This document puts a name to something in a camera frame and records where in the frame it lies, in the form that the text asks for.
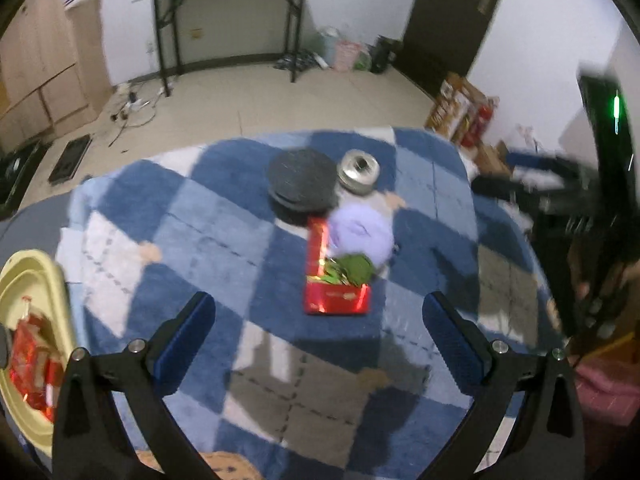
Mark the black round shoe sponge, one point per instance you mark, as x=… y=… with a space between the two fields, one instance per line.
x=300 y=175

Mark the black bag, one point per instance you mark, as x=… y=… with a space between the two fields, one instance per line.
x=384 y=55

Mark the black floor tray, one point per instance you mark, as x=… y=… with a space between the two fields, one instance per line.
x=70 y=157

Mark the pink plastic bag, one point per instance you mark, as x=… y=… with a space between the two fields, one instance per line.
x=345 y=56

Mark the silver round metal tin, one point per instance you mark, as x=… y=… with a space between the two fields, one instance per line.
x=359 y=171

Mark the green leafy packet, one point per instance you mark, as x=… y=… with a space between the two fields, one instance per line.
x=355 y=267

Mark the red white-label cigarette carton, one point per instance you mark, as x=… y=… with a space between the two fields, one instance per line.
x=335 y=301

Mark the dark brown door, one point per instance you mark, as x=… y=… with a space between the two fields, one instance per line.
x=450 y=20

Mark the glossy red cigarette carton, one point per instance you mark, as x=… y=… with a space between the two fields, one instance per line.
x=30 y=360

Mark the light wooden wardrobe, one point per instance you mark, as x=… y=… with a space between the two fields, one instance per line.
x=50 y=60

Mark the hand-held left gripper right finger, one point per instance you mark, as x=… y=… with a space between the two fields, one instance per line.
x=452 y=340

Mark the pale yellow plastic basin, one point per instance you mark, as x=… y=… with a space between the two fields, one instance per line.
x=30 y=270

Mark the dark slippers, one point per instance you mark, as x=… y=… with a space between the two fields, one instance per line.
x=300 y=61

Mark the stack of printed cartons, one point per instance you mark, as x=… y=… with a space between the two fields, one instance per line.
x=457 y=110

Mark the pale purple round object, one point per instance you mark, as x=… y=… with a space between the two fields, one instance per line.
x=360 y=230

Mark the blue checkered plush blanket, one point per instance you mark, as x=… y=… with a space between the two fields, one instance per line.
x=200 y=210

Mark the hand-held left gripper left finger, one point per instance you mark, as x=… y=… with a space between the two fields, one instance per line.
x=187 y=340

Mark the yellowish wall outlet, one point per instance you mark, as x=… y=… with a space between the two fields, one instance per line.
x=197 y=34

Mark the brown cardboard box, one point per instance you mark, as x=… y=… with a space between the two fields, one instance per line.
x=492 y=157

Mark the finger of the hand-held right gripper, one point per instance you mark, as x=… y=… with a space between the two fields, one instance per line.
x=505 y=189
x=540 y=161

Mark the black folding table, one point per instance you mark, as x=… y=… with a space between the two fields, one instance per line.
x=161 y=45

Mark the pink cloth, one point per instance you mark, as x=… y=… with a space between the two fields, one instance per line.
x=607 y=390

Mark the green white plastic bag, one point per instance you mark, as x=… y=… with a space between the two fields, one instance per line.
x=329 y=45

